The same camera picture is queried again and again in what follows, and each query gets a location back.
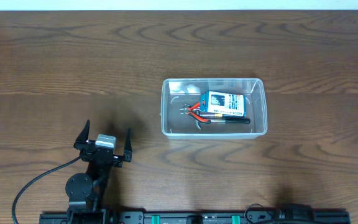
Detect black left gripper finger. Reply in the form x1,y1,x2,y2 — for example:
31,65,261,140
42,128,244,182
73,120,90,149
123,129,132,162

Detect red handled pliers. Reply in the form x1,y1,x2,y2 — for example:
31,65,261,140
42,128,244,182
179,102,211,124

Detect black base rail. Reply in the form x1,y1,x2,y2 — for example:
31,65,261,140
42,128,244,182
39,208,351,224

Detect blue white drill bit box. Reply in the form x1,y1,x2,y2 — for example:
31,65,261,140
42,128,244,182
200,91,250,117

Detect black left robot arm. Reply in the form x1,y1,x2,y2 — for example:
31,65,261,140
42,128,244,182
65,121,132,223

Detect black handled hammer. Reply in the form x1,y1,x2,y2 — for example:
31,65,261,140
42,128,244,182
195,118,250,131

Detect black yellow screwdriver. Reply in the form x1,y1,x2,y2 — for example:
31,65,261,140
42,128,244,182
200,113,230,119

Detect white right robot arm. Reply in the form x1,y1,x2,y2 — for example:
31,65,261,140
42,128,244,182
274,203,314,221

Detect clear plastic container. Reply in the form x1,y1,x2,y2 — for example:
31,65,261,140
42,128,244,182
160,78,268,139

